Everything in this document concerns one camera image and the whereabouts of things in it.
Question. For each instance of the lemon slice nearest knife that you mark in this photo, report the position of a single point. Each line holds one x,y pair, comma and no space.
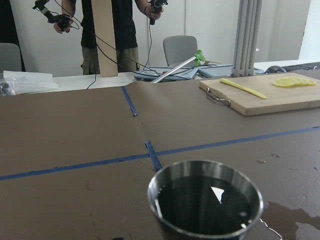
287,82

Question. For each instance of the yellow plastic knife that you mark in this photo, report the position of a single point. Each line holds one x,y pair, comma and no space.
241,87

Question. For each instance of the wooden plank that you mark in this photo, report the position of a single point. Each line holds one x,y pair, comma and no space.
105,38

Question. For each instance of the green tipped metal rod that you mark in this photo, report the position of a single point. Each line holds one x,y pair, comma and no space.
196,58

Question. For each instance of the bamboo cutting board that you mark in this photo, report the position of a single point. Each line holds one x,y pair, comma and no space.
279,99

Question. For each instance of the black handheld controller right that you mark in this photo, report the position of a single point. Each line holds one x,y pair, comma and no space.
157,5

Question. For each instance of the black handheld controller left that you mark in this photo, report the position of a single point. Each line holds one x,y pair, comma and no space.
62,20

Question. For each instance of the lemon slice farthest from knife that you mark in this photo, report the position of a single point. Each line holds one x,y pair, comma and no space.
312,82

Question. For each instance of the black handheld controller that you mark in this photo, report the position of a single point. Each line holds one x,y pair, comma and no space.
62,20
157,5

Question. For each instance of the grey office chair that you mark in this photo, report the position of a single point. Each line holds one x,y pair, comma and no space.
179,48

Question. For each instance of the aluminium frame post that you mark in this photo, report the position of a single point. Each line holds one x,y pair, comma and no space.
248,23

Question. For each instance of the steel jigger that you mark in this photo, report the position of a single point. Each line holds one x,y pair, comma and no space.
203,200

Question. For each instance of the person in black shirt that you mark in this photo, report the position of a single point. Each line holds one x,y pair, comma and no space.
123,32

